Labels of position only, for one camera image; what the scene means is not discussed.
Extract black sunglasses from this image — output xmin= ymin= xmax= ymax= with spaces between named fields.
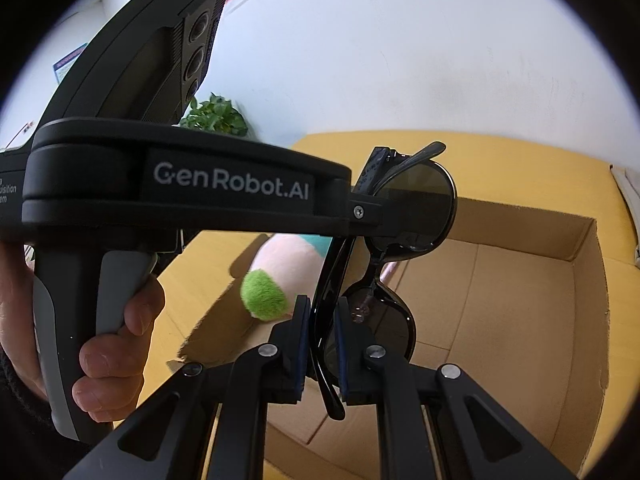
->
xmin=309 ymin=141 xmax=458 ymax=420

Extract pink pen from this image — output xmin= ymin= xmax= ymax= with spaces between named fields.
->
xmin=380 ymin=261 xmax=401 ymax=290

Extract pink green plush toy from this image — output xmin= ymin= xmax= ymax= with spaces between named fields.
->
xmin=240 ymin=233 xmax=332 ymax=322

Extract left hand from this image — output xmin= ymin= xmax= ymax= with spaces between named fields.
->
xmin=0 ymin=242 xmax=166 ymax=424

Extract green potted plant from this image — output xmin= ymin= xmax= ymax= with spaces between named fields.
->
xmin=179 ymin=93 xmax=250 ymax=138

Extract brown cardboard box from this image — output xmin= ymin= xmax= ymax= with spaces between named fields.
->
xmin=167 ymin=198 xmax=608 ymax=479

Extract grey cloth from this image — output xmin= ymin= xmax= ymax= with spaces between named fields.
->
xmin=610 ymin=165 xmax=640 ymax=268

